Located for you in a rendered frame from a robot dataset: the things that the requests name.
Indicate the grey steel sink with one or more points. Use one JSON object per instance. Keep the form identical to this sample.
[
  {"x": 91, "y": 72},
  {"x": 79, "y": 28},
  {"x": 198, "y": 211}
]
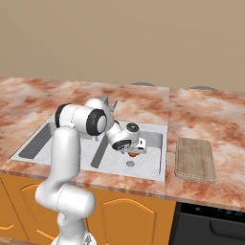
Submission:
[{"x": 150, "y": 159}]

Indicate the orange tangerine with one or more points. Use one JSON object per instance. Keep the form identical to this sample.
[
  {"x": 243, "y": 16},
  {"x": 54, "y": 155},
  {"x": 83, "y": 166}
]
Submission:
[{"x": 132, "y": 155}]

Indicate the wooden cutting board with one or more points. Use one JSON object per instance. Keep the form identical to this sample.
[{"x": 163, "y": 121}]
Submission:
[{"x": 194, "y": 159}]

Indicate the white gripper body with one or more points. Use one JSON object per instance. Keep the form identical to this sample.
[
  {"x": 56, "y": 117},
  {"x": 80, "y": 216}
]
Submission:
[{"x": 136, "y": 149}]

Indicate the black dishwasher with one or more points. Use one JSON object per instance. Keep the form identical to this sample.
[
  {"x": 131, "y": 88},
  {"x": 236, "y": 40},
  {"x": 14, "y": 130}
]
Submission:
[{"x": 207, "y": 226}]

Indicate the orange cupboard door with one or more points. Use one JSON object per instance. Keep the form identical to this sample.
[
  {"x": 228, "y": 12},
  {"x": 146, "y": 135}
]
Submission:
[
  {"x": 6, "y": 217},
  {"x": 134, "y": 220},
  {"x": 28, "y": 207}
]

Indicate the grey sink faucet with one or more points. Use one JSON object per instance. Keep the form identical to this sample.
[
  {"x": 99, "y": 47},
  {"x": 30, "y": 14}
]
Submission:
[{"x": 104, "y": 99}]

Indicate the grey round stool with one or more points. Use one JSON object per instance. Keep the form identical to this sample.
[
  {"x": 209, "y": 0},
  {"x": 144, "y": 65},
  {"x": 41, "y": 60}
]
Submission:
[
  {"x": 142, "y": 84},
  {"x": 202, "y": 87}
]

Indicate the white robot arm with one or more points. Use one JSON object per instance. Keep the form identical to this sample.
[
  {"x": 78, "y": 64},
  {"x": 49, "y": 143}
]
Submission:
[{"x": 65, "y": 166}]

